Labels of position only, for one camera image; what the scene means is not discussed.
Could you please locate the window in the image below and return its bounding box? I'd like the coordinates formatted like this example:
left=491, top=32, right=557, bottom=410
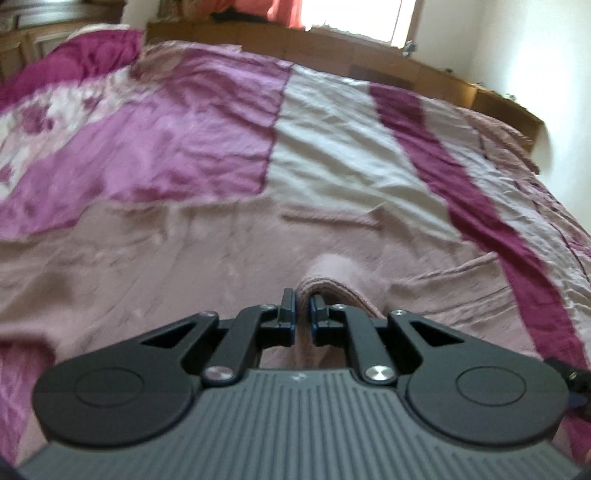
left=295, top=0, right=426, bottom=49

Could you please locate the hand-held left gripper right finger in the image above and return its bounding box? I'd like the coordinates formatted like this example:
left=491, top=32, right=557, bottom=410
left=309, top=292, right=465, bottom=385

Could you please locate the wooden cabinet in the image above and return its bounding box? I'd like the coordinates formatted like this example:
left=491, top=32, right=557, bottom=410
left=0, top=0, right=126, bottom=85

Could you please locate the pink knit sweater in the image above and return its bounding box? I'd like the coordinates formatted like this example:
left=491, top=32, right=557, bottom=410
left=0, top=196, right=578, bottom=467

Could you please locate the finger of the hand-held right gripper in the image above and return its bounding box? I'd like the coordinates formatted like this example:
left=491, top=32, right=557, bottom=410
left=544, top=357, right=591, bottom=409

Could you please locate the pink textured blanket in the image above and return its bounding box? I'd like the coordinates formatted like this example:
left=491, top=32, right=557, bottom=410
left=462, top=111, right=591, bottom=287

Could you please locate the orange curtain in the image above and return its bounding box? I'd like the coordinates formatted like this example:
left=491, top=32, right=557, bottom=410
left=157, top=0, right=308, bottom=31

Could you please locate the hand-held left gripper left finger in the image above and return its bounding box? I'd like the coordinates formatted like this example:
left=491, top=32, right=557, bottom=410
left=140, top=288, right=297, bottom=387

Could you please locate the pink floral bedspread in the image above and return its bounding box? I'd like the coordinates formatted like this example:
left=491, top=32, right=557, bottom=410
left=0, top=28, right=591, bottom=462

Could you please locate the wooden headboard shelf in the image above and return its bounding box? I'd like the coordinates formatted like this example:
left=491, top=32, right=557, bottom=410
left=147, top=21, right=546, bottom=151

